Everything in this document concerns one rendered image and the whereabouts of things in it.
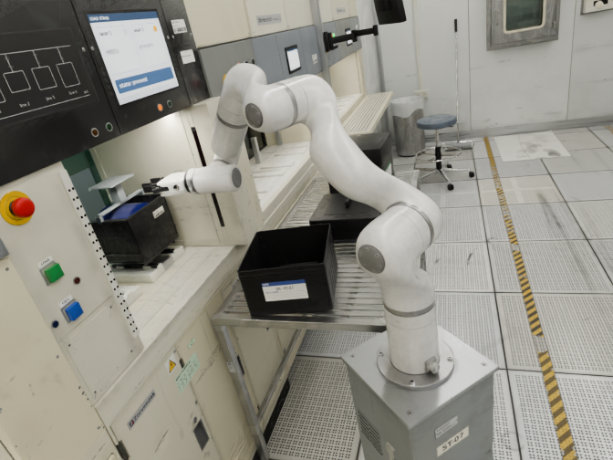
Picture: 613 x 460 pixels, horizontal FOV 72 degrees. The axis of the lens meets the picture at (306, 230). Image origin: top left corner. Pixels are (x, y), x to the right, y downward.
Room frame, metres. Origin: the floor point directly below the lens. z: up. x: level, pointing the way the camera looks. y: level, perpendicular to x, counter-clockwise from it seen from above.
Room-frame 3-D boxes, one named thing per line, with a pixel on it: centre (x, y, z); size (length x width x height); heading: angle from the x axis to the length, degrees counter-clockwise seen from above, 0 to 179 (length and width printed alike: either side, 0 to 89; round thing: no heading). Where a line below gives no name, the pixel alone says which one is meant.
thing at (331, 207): (1.65, -0.20, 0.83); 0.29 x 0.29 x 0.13; 69
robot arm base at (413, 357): (0.81, -0.20, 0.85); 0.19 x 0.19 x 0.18
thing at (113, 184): (1.43, 0.61, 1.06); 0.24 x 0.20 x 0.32; 158
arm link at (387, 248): (0.79, -0.18, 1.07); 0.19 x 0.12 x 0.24; 133
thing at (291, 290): (1.25, 0.07, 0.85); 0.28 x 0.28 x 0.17; 78
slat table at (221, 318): (1.67, -0.15, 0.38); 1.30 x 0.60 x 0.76; 158
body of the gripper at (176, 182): (1.34, 0.37, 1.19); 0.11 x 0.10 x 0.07; 69
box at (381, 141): (2.04, -0.33, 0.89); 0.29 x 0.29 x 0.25; 64
